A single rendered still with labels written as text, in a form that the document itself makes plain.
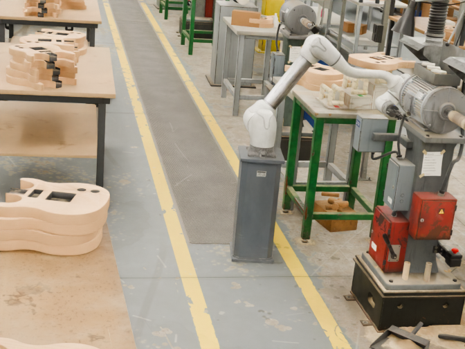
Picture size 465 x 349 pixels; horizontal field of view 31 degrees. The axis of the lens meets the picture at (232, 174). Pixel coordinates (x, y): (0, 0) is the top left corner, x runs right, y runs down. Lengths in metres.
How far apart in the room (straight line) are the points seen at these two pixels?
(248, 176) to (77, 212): 2.20
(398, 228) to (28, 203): 2.22
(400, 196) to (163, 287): 1.49
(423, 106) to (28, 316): 2.51
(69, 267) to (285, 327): 1.86
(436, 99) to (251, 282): 1.61
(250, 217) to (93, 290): 2.45
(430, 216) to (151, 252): 1.86
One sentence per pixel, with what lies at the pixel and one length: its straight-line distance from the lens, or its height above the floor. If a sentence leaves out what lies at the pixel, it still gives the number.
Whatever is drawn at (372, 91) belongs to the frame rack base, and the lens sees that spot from 5.76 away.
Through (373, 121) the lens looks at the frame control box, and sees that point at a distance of 4.79.
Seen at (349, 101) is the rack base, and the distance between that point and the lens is 5.71.
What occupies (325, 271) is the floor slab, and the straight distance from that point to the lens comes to 5.47.
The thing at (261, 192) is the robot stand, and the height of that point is 0.48.
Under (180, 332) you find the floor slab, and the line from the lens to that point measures 4.61.
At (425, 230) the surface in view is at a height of 0.61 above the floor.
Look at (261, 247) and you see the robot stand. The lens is 5.43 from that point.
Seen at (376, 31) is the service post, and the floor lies 1.27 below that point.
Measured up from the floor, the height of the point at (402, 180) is 0.84.
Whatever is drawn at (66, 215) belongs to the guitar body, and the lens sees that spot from 3.20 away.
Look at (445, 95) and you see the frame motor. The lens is 4.58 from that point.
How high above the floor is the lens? 2.29
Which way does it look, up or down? 19 degrees down
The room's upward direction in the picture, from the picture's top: 5 degrees clockwise
